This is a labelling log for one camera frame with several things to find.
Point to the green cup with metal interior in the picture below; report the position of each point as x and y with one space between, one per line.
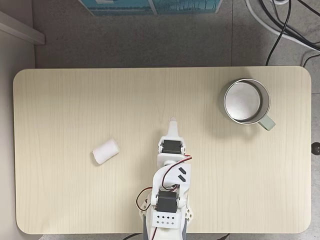
242 100

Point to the blue landscape picture panel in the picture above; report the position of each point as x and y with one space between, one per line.
150 7

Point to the white gauze dressing roll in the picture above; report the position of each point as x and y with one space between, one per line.
105 151

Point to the white shelf board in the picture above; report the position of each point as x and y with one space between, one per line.
22 31

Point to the black round knob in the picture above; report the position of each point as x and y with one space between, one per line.
316 148

